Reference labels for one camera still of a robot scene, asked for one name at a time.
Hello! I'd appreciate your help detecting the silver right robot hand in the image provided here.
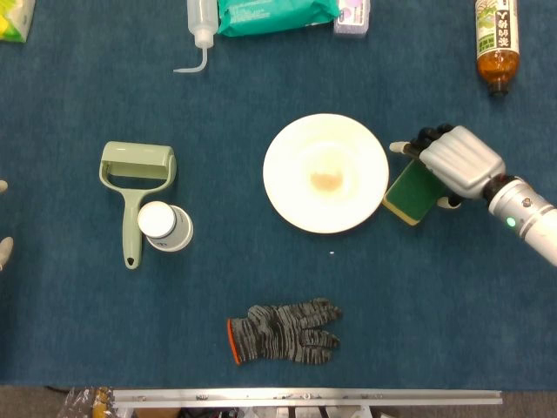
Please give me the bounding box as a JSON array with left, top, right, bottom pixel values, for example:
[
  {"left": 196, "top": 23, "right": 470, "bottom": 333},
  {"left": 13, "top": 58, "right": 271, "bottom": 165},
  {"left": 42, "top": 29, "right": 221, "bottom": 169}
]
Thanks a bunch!
[{"left": 389, "top": 124, "right": 507, "bottom": 210}]

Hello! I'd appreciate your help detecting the green yellow sponge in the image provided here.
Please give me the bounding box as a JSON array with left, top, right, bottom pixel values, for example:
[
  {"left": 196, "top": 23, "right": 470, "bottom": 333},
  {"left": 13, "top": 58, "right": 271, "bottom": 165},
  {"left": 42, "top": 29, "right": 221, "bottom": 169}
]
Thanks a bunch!
[{"left": 381, "top": 158, "right": 449, "bottom": 226}]

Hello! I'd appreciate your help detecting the white round plate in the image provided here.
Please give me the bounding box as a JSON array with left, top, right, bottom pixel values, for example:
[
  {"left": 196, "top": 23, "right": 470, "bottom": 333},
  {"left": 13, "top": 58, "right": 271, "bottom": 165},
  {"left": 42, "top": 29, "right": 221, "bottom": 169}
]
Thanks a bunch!
[{"left": 262, "top": 113, "right": 391, "bottom": 234}]

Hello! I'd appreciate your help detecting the brown tea bottle green label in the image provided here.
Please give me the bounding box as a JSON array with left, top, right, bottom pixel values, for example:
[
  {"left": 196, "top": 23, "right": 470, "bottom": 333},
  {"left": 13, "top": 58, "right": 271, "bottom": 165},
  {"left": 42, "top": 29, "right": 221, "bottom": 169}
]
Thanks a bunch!
[{"left": 474, "top": 0, "right": 520, "bottom": 98}]

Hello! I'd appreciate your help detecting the teal table cloth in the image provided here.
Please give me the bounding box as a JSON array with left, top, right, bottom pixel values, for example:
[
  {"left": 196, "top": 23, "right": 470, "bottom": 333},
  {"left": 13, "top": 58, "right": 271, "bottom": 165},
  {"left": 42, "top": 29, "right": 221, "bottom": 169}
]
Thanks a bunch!
[{"left": 0, "top": 0, "right": 557, "bottom": 389}]

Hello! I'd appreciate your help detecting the small clear plastic box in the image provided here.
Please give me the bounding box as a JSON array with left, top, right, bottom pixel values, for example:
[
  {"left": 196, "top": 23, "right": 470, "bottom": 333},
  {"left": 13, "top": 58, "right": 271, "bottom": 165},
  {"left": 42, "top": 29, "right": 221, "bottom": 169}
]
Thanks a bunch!
[{"left": 332, "top": 0, "right": 372, "bottom": 41}]

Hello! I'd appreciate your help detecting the green wet wipes pack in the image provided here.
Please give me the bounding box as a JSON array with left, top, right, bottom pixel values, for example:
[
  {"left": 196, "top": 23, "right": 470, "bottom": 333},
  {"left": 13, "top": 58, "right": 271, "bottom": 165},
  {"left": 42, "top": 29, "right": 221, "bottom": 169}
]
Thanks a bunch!
[{"left": 215, "top": 0, "right": 343, "bottom": 37}]

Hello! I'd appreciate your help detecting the grey black knit glove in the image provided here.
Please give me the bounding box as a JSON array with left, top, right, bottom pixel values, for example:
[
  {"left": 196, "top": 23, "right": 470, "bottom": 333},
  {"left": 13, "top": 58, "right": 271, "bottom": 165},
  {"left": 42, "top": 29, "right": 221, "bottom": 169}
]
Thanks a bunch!
[{"left": 226, "top": 297, "right": 343, "bottom": 366}]

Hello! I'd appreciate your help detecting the clear squeeze wash bottle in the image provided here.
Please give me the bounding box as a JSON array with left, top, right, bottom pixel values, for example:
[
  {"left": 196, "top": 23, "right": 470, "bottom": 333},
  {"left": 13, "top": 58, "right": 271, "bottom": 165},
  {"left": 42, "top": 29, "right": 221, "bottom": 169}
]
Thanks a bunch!
[{"left": 172, "top": 0, "right": 218, "bottom": 74}]

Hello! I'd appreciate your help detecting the white paper cup blue band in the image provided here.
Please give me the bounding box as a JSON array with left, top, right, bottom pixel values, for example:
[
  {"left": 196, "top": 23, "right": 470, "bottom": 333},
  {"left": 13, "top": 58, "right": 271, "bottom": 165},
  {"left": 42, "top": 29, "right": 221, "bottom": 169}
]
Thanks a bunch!
[{"left": 137, "top": 200, "right": 194, "bottom": 253}]

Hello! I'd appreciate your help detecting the pale green lint roller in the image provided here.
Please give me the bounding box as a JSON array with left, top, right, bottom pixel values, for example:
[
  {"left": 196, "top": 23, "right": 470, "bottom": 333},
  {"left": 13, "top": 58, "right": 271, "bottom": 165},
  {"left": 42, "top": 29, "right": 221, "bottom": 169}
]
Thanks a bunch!
[{"left": 98, "top": 140, "right": 178, "bottom": 270}]

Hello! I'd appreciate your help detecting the clear plastic bag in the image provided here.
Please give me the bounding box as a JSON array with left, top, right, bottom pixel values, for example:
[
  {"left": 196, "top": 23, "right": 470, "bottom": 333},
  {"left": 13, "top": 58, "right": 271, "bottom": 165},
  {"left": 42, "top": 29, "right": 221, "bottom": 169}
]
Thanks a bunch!
[{"left": 57, "top": 386, "right": 115, "bottom": 418}]

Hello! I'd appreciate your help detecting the yellow green tissue pack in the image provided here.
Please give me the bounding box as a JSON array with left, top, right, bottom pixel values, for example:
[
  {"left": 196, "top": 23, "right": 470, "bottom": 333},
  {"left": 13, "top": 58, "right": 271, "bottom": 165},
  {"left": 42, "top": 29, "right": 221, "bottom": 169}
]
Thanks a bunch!
[{"left": 0, "top": 0, "right": 37, "bottom": 44}]

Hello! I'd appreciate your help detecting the aluminium rail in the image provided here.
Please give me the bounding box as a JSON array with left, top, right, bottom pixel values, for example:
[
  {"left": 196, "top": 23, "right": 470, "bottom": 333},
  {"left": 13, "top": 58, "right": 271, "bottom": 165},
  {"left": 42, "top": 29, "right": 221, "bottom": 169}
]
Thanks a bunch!
[{"left": 111, "top": 388, "right": 503, "bottom": 408}]

